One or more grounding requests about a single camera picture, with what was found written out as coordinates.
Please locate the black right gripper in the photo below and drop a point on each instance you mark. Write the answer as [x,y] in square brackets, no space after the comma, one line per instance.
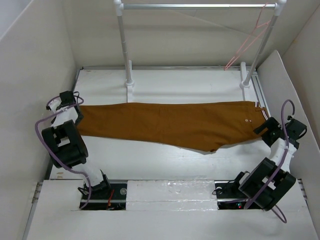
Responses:
[271,124]

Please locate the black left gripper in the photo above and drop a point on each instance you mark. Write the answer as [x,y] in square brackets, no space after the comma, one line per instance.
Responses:
[79,119]

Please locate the brown trousers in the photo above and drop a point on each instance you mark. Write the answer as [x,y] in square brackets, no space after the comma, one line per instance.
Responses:
[199,126]

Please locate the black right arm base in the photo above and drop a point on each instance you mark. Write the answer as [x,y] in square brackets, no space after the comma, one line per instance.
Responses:
[228,195]

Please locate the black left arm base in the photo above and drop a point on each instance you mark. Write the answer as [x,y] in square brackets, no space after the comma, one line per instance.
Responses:
[106,195]

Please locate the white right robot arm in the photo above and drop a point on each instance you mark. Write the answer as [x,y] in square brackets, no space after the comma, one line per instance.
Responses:
[271,179]

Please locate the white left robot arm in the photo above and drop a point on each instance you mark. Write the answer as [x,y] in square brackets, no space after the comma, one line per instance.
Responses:
[67,148]

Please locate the silver white clothes rack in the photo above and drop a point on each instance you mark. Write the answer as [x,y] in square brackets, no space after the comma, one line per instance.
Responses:
[184,35]

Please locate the white foam board strip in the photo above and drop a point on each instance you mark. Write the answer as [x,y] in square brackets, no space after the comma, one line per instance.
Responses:
[171,195]

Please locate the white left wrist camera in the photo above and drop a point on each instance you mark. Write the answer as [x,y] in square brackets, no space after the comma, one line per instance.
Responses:
[53,104]

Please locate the pink wire hanger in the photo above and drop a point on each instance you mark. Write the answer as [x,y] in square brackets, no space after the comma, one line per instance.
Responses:
[250,39]

